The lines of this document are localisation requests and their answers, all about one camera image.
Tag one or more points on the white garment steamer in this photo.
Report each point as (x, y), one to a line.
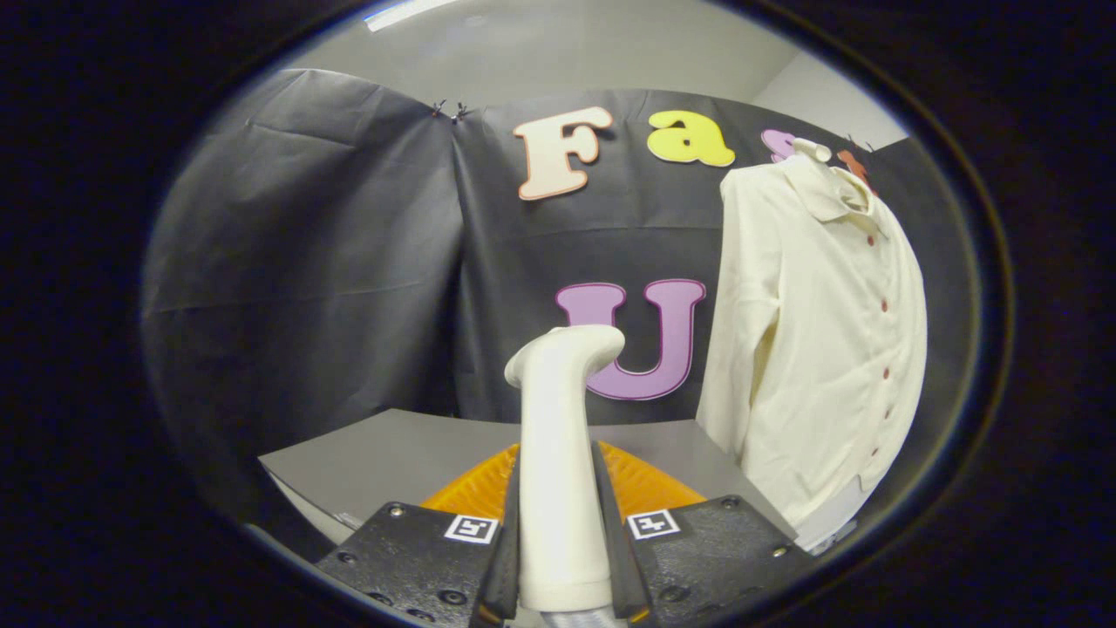
(562, 488)

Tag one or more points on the white ironing board pad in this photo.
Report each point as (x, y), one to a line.
(833, 519)

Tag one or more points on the cream button-up shirt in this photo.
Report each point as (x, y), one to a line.
(811, 349)

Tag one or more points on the black backdrop cloth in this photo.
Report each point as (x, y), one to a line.
(305, 262)

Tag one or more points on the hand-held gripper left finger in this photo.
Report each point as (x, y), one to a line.
(410, 558)

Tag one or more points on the ceiling light panel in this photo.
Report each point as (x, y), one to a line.
(405, 12)

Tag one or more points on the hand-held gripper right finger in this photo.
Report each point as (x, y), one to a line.
(715, 558)

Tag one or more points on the grey cabinet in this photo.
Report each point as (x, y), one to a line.
(401, 453)

